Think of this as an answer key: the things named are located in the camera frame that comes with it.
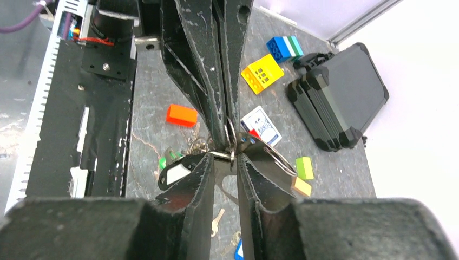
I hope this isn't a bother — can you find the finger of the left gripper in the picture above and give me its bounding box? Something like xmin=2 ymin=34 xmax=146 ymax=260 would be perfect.
xmin=161 ymin=1 xmax=228 ymax=147
xmin=215 ymin=0 xmax=253 ymax=132

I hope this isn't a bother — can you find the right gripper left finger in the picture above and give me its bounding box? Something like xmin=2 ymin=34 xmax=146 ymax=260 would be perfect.
xmin=1 ymin=154 xmax=214 ymax=259

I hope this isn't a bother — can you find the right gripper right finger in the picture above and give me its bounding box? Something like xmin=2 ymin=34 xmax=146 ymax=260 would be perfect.
xmin=237 ymin=153 xmax=458 ymax=260

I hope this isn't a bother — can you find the metal keyring plate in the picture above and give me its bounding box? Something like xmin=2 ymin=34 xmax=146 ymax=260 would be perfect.
xmin=208 ymin=133 xmax=298 ymax=206

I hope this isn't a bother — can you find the silver split ring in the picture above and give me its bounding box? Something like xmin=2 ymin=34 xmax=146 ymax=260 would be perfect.
xmin=224 ymin=116 xmax=238 ymax=170

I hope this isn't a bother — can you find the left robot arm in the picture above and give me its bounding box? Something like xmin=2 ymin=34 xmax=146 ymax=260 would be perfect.
xmin=91 ymin=1 xmax=253 ymax=149

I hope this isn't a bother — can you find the tan wooden block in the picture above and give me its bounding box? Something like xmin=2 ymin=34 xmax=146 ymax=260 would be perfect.
xmin=291 ymin=177 xmax=312 ymax=197

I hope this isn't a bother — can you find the blue key tag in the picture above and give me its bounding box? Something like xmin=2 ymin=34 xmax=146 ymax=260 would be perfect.
xmin=233 ymin=240 xmax=244 ymax=260

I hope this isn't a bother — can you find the black key fob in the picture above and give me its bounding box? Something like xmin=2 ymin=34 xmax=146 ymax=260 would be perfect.
xmin=158 ymin=162 xmax=196 ymax=191

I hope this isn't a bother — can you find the blue green white lego stack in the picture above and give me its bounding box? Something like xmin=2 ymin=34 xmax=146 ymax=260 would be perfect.
xmin=266 ymin=35 xmax=304 ymax=63

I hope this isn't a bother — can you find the yellow lego plate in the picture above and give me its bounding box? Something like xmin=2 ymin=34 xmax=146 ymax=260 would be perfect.
xmin=241 ymin=54 xmax=284 ymax=95

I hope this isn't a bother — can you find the green lego brick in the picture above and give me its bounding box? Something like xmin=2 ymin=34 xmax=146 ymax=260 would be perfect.
xmin=296 ymin=157 xmax=314 ymax=180

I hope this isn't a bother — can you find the red lego brick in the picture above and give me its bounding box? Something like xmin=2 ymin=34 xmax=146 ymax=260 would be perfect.
xmin=166 ymin=104 xmax=198 ymax=127

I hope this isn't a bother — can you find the green key tag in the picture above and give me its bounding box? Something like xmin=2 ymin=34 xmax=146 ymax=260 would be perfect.
xmin=159 ymin=150 xmax=182 ymax=170

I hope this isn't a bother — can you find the playing card box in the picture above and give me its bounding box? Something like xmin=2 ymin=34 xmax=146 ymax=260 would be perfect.
xmin=241 ymin=106 xmax=282 ymax=146

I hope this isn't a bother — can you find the red blue lego block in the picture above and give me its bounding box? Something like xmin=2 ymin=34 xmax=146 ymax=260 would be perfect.
xmin=248 ymin=129 xmax=259 ymax=138

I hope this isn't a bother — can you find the black hard case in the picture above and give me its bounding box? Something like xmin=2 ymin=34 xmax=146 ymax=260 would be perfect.
xmin=286 ymin=42 xmax=390 ymax=152

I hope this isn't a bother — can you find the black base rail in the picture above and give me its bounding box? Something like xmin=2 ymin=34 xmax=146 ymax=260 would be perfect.
xmin=25 ymin=41 xmax=137 ymax=198

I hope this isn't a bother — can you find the white cable duct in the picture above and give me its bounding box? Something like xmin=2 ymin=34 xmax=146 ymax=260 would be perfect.
xmin=4 ymin=1 xmax=92 ymax=213

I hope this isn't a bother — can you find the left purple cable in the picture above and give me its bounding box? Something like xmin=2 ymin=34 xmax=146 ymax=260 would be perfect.
xmin=0 ymin=0 xmax=55 ymax=35

